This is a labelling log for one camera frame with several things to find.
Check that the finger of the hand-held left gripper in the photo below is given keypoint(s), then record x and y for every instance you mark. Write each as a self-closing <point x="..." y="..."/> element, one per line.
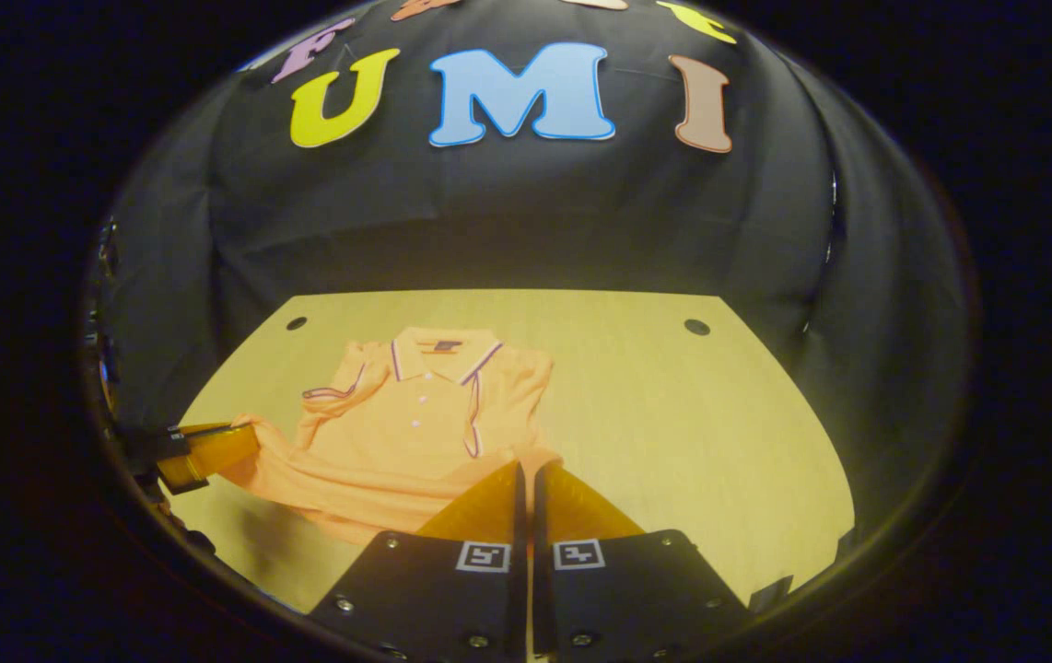
<point x="213" y="456"/>

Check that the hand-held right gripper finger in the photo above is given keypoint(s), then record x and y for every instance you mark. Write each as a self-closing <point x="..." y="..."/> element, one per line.
<point x="519" y="599"/>
<point x="542" y="599"/>

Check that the orange polo T-shirt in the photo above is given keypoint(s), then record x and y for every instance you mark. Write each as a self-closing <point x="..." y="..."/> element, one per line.
<point x="397" y="433"/>

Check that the black backdrop cloth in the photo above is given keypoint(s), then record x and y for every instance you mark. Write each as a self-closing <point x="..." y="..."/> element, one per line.
<point x="535" y="212"/>

